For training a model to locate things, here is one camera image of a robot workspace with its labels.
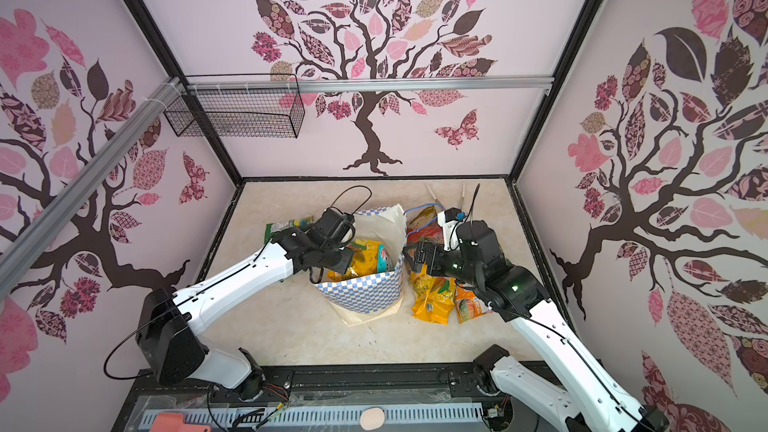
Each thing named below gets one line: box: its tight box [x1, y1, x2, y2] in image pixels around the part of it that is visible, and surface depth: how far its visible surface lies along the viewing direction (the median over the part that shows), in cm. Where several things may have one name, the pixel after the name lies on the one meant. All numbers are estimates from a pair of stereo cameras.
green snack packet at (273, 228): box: [264, 216, 314, 244], surface depth 105 cm
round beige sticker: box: [360, 407, 385, 431], surface depth 69 cm
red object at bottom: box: [150, 412, 211, 432], surface depth 70 cm
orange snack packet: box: [455, 285, 489, 324], surface depth 85 cm
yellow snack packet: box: [410, 264, 456, 325], surface depth 84 cm
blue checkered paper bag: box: [314, 204, 407, 327], surface depth 74 cm
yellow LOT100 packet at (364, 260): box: [327, 239, 382, 281], surface depth 83 cm
